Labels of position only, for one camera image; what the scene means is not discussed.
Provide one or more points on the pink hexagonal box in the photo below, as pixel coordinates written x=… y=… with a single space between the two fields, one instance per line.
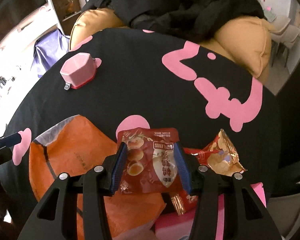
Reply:
x=79 y=70

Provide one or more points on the gold red snack wrapper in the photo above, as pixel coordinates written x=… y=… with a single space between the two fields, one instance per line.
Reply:
x=220 y=155

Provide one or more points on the pink cardboard box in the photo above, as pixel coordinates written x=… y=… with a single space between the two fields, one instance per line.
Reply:
x=172 y=226

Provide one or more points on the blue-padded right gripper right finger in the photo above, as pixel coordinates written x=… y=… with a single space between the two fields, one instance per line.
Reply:
x=183 y=166

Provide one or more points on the black tablecloth with pink print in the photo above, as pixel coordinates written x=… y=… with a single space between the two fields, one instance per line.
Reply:
x=171 y=83

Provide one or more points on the beige dining chair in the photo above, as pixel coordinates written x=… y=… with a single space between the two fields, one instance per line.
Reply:
x=284 y=37

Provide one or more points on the tan sofa cushions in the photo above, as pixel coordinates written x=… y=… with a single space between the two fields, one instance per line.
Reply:
x=244 y=40

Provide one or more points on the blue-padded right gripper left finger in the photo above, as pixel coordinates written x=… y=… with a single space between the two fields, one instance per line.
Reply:
x=117 y=167

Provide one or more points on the red egg snack packet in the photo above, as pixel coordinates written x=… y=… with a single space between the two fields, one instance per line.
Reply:
x=150 y=166

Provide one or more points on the purple cloth on floor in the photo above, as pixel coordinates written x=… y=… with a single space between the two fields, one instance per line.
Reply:
x=48 y=50

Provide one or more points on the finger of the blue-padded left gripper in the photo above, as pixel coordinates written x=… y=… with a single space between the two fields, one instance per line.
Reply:
x=10 y=140

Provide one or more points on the black garment on sofa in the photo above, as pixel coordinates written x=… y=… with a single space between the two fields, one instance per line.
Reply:
x=193 y=20

